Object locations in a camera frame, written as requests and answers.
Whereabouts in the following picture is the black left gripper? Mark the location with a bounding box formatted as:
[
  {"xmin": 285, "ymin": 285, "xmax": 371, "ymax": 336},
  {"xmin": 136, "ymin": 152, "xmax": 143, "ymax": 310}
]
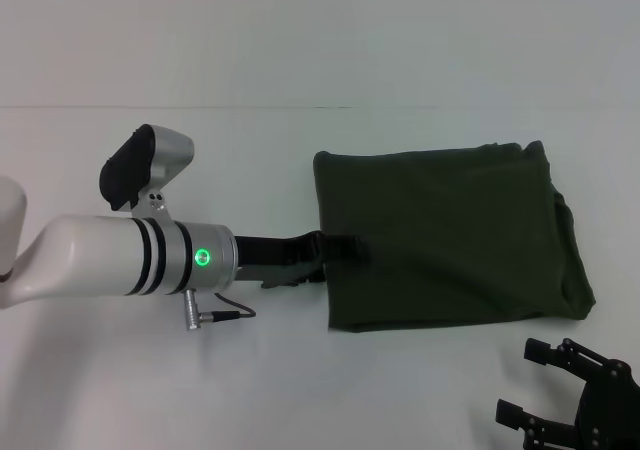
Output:
[{"xmin": 233, "ymin": 229, "xmax": 364, "ymax": 290}]

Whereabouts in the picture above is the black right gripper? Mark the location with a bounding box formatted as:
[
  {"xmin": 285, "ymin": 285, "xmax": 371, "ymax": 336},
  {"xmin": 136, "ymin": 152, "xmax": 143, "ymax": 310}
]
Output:
[{"xmin": 494, "ymin": 337, "xmax": 640, "ymax": 450}]

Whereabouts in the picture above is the dark green t-shirt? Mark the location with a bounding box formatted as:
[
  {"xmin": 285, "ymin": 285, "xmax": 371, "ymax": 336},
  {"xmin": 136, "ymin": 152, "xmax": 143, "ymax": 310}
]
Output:
[{"xmin": 311, "ymin": 139, "xmax": 597, "ymax": 334}]

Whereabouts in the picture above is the black left cable metal plug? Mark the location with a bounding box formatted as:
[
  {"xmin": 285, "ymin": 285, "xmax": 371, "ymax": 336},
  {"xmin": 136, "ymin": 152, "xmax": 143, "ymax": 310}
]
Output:
[{"xmin": 182, "ymin": 288, "xmax": 257, "ymax": 330}]

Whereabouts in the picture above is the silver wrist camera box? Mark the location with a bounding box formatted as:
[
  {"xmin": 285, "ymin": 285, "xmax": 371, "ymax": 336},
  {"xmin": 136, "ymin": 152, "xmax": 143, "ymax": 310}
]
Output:
[{"xmin": 98, "ymin": 123, "xmax": 196, "ymax": 220}]

